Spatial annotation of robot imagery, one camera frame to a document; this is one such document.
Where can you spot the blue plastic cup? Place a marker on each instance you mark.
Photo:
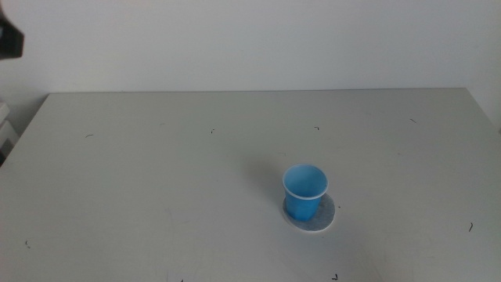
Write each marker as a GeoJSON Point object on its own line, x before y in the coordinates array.
{"type": "Point", "coordinates": [303, 192]}

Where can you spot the round grey cup mat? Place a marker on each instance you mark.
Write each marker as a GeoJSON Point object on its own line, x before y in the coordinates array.
{"type": "Point", "coordinates": [324, 218]}

